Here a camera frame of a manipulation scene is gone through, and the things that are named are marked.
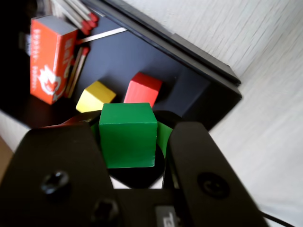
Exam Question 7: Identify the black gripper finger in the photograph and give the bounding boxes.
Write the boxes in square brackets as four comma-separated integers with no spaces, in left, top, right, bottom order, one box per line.
[153,110,271,227]
[0,110,122,227]

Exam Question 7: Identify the green wooden cube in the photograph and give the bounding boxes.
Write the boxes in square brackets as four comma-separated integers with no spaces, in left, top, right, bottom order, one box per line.
[98,102,158,169]

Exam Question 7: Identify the black cardboard box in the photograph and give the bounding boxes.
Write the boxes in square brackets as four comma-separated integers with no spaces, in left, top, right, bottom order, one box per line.
[0,0,239,132]

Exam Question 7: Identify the yellow wooden cube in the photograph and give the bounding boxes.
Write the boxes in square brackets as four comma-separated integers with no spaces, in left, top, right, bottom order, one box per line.
[75,80,117,114]

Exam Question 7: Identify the orange matchbox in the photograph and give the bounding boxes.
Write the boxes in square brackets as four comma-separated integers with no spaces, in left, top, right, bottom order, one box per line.
[30,15,79,105]

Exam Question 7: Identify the red wooden cube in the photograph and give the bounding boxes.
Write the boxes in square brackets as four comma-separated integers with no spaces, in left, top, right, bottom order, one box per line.
[123,71,163,108]

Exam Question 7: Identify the thin black wire bundle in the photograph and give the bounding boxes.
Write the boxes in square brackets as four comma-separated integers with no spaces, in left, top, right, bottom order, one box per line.
[259,211,298,227]

